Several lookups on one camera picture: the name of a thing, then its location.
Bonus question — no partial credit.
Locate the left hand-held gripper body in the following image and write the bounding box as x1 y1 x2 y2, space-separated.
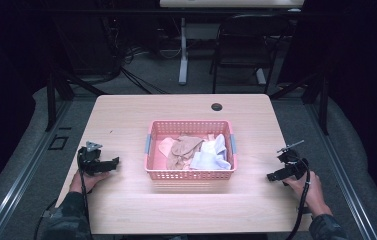
76 140 110 177

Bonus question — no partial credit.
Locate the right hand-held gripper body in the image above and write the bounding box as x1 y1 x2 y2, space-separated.
276 139 310 181

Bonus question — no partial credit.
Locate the pink plastic basket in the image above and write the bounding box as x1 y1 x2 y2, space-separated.
144 119 238 182

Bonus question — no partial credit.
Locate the person's left hand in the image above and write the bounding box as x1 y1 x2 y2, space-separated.
69 169 112 194

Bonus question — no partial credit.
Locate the person's right hand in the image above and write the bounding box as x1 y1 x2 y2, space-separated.
282 170 334 218

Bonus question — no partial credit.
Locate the pink sock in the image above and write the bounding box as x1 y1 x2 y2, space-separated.
158 137 177 158

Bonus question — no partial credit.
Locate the black metal stand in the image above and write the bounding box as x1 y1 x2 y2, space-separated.
44 66 107 133
269 71 330 136

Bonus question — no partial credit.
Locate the white sock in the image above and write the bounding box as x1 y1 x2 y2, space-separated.
202 133 228 159

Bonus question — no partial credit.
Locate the pale blue sock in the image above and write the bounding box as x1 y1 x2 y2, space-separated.
189 149 232 171

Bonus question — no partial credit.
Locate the beige sock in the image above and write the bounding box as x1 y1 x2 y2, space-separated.
166 134 205 170

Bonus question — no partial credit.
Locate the black folding chair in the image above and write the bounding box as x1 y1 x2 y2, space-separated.
209 13 292 95

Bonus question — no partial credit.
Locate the white desk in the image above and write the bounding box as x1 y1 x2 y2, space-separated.
159 0 305 86

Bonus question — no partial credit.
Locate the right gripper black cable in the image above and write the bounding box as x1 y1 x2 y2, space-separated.
284 157 312 240

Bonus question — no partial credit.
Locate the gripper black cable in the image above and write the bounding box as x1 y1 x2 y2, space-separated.
76 148 93 240
284 157 312 240

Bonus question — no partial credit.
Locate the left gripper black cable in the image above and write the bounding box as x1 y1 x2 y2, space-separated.
76 148 93 240

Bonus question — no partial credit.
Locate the aluminium floor rail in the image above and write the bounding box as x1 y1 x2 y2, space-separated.
0 99 74 240
304 103 377 240

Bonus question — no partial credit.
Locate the bundle of floor cables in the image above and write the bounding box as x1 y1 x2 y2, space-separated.
119 46 170 95

